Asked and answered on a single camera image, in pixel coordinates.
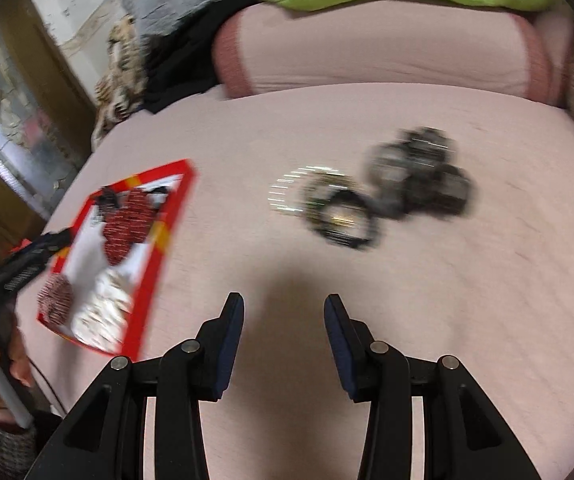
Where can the red cardboard box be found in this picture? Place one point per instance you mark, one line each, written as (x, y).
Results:
(84, 260)

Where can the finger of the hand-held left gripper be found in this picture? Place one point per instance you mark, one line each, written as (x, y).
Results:
(42, 247)

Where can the black cloth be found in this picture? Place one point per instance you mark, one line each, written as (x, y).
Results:
(177, 80)

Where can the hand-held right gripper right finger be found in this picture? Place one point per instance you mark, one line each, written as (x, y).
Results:
(339, 340)

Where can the leopard print scrunchie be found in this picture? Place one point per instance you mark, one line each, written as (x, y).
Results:
(317, 195)

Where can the pale pink pillow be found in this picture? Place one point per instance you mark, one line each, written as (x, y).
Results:
(559, 55)

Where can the pink bolster pillow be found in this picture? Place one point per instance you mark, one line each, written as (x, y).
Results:
(382, 55)

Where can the grey quilted blanket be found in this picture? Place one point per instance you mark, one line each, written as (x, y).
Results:
(177, 5)

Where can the red white plaid scrunchie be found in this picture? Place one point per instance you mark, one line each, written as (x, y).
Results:
(54, 300)

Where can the grey sheer dotted scrunchie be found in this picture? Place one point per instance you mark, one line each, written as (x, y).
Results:
(417, 180)

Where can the red polka dot hair bow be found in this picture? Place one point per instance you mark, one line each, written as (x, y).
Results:
(127, 225)

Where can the white dotted scrunchie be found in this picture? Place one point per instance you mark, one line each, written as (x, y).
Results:
(102, 315)

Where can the wooden glass cabinet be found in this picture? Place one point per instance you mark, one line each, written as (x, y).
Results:
(17, 125)

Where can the thin black scrunchie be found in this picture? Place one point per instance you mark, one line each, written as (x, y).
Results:
(337, 235)

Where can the person's left hand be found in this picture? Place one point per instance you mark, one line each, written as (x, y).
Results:
(19, 355)

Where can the pink quilted bedspread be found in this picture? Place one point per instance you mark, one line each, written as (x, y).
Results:
(467, 285)

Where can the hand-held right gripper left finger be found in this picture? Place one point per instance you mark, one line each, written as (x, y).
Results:
(229, 340)

